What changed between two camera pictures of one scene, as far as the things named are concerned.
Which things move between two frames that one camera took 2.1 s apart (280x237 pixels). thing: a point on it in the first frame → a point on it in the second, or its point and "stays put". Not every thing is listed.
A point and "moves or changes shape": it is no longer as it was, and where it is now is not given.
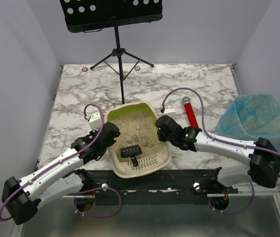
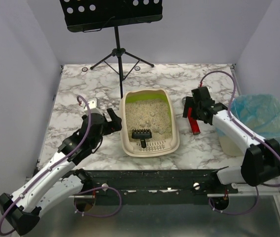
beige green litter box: x=136 y=122 moves or changes shape
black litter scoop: x=131 y=151 → x=143 y=135
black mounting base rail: x=180 y=186 stays put
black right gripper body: x=162 y=127 → x=195 y=108
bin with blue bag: x=252 y=116 stays put
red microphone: x=192 y=118 stays put
